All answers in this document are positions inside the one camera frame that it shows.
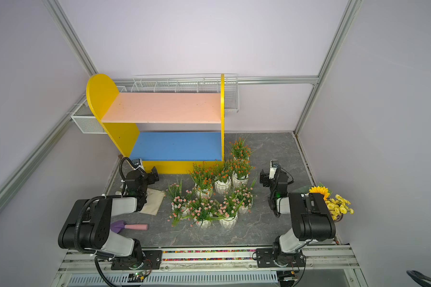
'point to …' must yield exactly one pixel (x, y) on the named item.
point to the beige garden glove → (154, 199)
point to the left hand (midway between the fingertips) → (146, 169)
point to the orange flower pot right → (241, 170)
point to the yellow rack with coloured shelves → (170, 152)
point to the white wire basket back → (201, 83)
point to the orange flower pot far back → (239, 151)
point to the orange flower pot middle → (223, 182)
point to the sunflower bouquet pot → (337, 205)
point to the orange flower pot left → (203, 176)
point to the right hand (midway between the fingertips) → (271, 168)
